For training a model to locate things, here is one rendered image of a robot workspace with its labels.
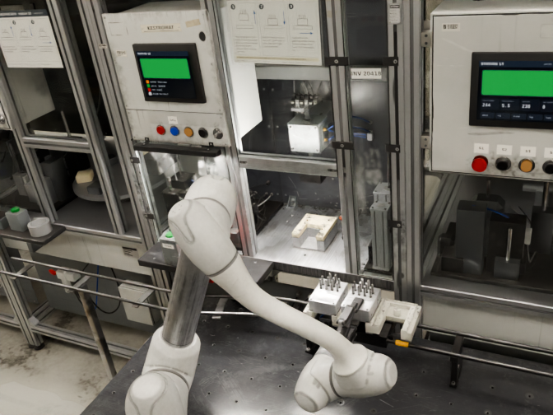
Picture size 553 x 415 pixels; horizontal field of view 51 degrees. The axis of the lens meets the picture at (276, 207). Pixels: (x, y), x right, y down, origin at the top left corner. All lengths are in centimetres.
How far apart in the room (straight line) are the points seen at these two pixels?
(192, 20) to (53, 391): 214
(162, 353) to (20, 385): 174
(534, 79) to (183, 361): 126
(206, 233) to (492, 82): 83
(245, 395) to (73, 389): 147
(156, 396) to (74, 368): 175
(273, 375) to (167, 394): 47
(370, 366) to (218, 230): 53
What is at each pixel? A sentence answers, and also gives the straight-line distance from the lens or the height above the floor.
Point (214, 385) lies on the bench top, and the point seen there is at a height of 68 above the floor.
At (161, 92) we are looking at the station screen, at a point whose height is 157.
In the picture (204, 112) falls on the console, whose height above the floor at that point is 150.
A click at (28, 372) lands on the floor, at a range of 355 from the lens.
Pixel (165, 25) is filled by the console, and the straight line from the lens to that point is 200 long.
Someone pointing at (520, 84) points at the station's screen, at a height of 162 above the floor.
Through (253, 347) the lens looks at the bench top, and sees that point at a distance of 219.
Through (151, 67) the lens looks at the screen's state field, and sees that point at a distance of 206.
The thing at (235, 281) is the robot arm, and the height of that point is 129.
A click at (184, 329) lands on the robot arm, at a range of 179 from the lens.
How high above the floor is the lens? 213
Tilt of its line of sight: 28 degrees down
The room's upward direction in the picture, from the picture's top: 8 degrees counter-clockwise
